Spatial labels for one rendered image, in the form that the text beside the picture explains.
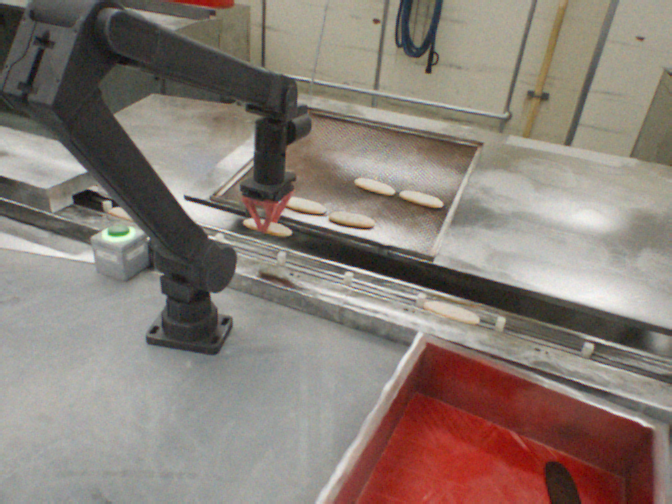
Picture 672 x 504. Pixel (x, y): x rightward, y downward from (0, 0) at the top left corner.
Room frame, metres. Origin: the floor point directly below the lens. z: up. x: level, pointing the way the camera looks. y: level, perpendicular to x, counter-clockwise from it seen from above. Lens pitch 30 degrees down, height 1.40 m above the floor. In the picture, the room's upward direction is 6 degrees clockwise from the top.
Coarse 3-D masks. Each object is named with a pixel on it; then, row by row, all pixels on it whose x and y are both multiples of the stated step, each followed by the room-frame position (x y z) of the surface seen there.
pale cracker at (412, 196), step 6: (402, 192) 1.10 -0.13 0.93; (408, 192) 1.10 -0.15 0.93; (414, 192) 1.10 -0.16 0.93; (402, 198) 1.09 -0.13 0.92; (408, 198) 1.08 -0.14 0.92; (414, 198) 1.08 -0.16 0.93; (420, 198) 1.08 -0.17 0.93; (426, 198) 1.08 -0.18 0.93; (432, 198) 1.08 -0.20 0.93; (420, 204) 1.07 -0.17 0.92; (426, 204) 1.06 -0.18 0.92; (432, 204) 1.06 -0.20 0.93; (438, 204) 1.06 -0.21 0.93
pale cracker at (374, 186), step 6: (360, 180) 1.14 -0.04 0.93; (366, 180) 1.14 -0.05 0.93; (372, 180) 1.14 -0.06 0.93; (360, 186) 1.13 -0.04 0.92; (366, 186) 1.12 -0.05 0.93; (372, 186) 1.12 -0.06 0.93; (378, 186) 1.12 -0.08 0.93; (384, 186) 1.12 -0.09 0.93; (390, 186) 1.12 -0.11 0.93; (378, 192) 1.10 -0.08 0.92; (384, 192) 1.10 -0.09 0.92; (390, 192) 1.10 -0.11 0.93
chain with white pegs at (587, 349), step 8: (104, 208) 1.02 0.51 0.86; (112, 208) 1.02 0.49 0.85; (280, 256) 0.88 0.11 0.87; (280, 264) 0.88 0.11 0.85; (304, 272) 0.87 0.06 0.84; (344, 280) 0.83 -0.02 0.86; (424, 296) 0.79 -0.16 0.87; (416, 304) 0.79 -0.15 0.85; (504, 320) 0.74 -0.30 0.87; (496, 328) 0.74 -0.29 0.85; (584, 344) 0.70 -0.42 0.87; (592, 344) 0.70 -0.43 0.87; (584, 352) 0.69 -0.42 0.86
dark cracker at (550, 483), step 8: (552, 464) 0.49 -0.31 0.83; (560, 464) 0.49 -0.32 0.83; (544, 472) 0.48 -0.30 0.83; (552, 472) 0.47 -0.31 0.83; (560, 472) 0.47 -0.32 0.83; (568, 472) 0.48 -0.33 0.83; (552, 480) 0.46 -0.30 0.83; (560, 480) 0.46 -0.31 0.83; (568, 480) 0.46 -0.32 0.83; (552, 488) 0.45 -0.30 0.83; (560, 488) 0.45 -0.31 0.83; (568, 488) 0.45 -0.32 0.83; (576, 488) 0.45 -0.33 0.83; (552, 496) 0.44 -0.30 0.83; (560, 496) 0.44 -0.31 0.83; (568, 496) 0.44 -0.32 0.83; (576, 496) 0.44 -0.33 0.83
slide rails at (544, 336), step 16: (224, 240) 0.94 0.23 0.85; (272, 256) 0.90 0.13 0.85; (288, 256) 0.91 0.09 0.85; (320, 272) 0.86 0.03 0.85; (336, 272) 0.87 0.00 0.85; (384, 288) 0.83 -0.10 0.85; (480, 320) 0.76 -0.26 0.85; (496, 320) 0.77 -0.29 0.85; (512, 336) 0.73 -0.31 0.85; (544, 336) 0.73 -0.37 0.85; (560, 336) 0.74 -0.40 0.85; (592, 352) 0.71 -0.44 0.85; (608, 352) 0.71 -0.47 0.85; (640, 368) 0.68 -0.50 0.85; (656, 368) 0.68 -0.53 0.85
